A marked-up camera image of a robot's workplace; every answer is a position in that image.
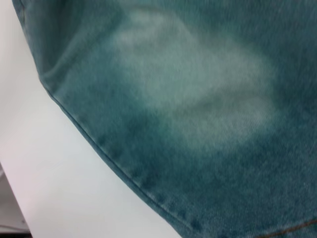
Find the blue denim shorts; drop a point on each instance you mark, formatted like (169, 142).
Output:
(188, 104)

